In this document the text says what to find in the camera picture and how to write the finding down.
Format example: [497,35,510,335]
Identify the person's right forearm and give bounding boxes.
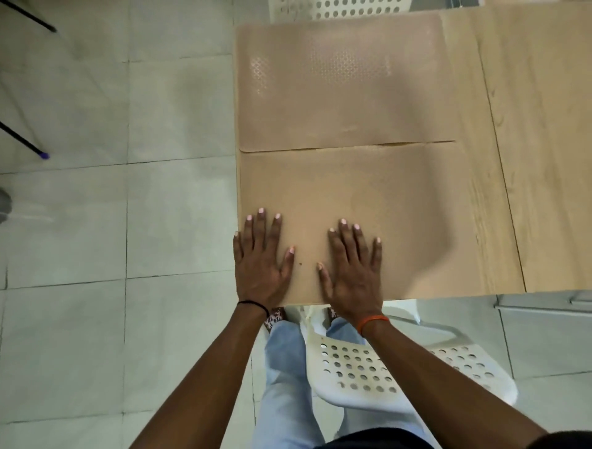
[363,318,549,449]

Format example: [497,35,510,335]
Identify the beige textured mat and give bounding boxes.
[234,12,458,154]
[237,141,487,307]

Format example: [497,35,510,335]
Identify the orange thread wristband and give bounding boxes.
[356,315,390,336]

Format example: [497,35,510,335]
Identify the black thread wristband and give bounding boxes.
[237,300,270,318]

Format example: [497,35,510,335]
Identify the black leg with purple tip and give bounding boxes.
[0,120,50,161]

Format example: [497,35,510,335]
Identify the person's right hand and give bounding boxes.
[316,219,385,325]

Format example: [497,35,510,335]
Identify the person's left forearm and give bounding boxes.
[129,303,270,449]

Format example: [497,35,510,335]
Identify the person's left hand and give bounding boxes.
[232,208,296,312]

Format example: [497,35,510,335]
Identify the white perforated plastic chair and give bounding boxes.
[268,0,414,23]
[296,300,520,415]

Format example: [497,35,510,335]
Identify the black metal leg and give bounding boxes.
[0,0,58,33]

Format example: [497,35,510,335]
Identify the light blue jeans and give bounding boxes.
[252,317,438,449]

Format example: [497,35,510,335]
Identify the black shirt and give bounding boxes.
[317,427,592,449]

